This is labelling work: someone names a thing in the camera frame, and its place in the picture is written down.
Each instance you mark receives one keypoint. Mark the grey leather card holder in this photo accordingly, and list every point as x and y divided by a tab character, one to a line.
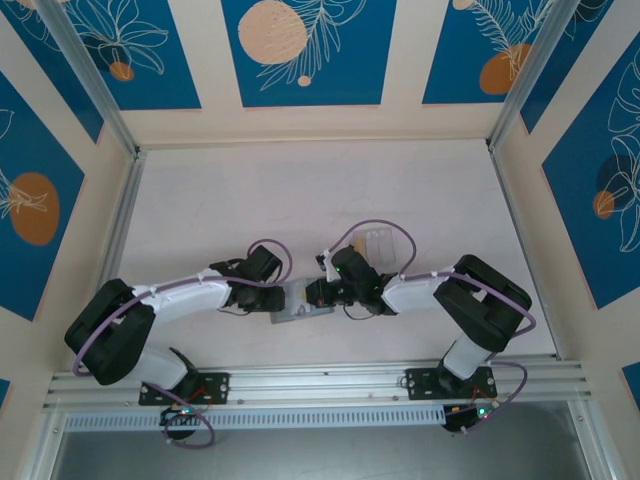
300	316

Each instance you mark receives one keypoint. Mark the plastic credit card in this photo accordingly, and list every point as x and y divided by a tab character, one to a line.
361	245

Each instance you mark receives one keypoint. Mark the clear acrylic card stand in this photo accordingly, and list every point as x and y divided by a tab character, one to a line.
385	245

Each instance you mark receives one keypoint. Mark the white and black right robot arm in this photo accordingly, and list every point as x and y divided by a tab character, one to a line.
480	300

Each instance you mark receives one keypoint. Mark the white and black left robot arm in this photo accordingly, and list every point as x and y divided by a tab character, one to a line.
185	300

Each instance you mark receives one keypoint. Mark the grey metal sheet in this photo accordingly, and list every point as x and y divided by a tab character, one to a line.
320	457

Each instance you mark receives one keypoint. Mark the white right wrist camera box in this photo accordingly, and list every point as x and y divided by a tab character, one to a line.
329	264

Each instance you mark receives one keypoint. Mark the aluminium mounting rail beam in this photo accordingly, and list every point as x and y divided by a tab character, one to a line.
320	382

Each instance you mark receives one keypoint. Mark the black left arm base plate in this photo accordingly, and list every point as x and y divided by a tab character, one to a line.
215	387

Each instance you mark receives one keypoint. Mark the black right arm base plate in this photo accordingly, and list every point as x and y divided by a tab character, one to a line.
420	385

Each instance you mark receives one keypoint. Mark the aluminium table side rail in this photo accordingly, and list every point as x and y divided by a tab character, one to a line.
128	200
504	190

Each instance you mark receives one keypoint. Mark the aluminium frame post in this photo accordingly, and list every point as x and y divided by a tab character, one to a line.
532	75
93	75

